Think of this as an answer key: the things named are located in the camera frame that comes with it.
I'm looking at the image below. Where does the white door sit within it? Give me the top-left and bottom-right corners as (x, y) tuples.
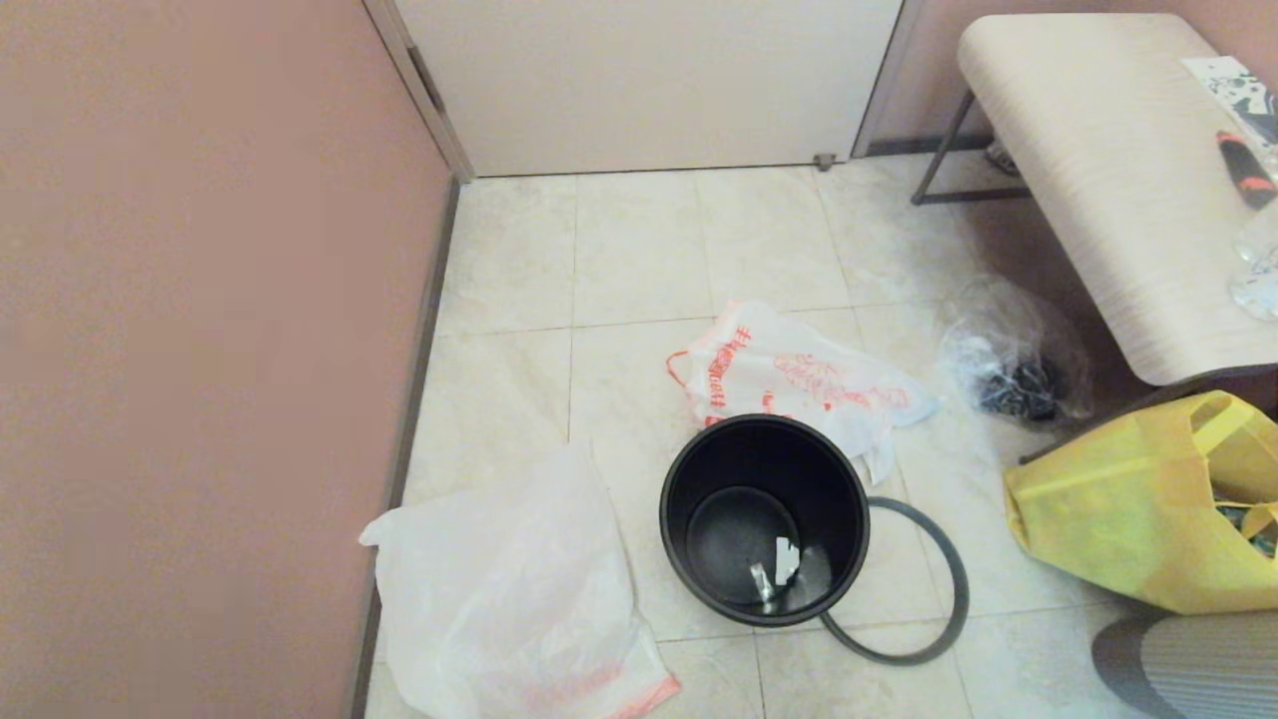
(394, 0), (905, 178)

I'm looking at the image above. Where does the clear bag with dark items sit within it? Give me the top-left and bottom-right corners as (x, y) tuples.
(937, 275), (1094, 425)

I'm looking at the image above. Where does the dark baseboard behind table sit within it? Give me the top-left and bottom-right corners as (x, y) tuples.
(867, 135), (999, 158)

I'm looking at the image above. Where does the grey door frame post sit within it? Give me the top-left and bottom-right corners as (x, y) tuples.
(852, 0), (925, 159)
(361, 0), (475, 182)

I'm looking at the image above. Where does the white red-printed floor bag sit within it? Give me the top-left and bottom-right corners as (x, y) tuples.
(666, 300), (943, 486)

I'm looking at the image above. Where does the black round trash bin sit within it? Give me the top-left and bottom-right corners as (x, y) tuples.
(659, 412), (872, 628)

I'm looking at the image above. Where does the clear crumpled plastic item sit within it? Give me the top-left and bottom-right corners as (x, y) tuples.
(1230, 200), (1278, 323)

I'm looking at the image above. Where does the grey plastic bin ring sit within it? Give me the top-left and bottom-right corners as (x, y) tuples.
(821, 496), (970, 666)

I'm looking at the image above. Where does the dark wall baseboard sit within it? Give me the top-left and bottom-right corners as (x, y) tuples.
(344, 175), (462, 719)

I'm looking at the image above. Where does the black and orange tool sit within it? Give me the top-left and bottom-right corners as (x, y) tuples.
(1216, 130), (1278, 211)

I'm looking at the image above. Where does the yellow shopping bag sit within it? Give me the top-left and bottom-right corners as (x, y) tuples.
(1003, 389), (1278, 615)

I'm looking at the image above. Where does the black and white printed paper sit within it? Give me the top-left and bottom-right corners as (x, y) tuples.
(1181, 55), (1278, 151)

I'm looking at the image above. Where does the grey ribbed round object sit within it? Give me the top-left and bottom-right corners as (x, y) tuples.
(1091, 611), (1278, 719)

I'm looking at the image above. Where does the black metal table leg frame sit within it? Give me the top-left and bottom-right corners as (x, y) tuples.
(911, 88), (1034, 206)

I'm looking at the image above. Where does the light wood-grain table top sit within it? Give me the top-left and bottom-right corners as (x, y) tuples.
(958, 12), (1278, 387)

